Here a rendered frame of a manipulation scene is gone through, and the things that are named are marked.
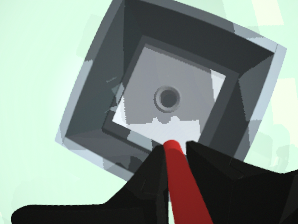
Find grey open box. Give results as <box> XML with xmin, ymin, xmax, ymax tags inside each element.
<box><xmin>55</xmin><ymin>0</ymin><xmax>287</xmax><ymax>183</ymax></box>

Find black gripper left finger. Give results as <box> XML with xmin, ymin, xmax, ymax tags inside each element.
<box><xmin>11</xmin><ymin>145</ymin><xmax>169</xmax><ymax>224</ymax></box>

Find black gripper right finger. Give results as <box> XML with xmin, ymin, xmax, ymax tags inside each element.
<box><xmin>185</xmin><ymin>140</ymin><xmax>298</xmax><ymax>224</ymax></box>

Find red peg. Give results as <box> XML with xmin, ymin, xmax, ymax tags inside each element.
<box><xmin>164</xmin><ymin>140</ymin><xmax>213</xmax><ymax>224</ymax></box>

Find grey square plate with hole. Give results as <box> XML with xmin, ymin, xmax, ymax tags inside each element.
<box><xmin>112</xmin><ymin>44</ymin><xmax>226</xmax><ymax>155</ymax></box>

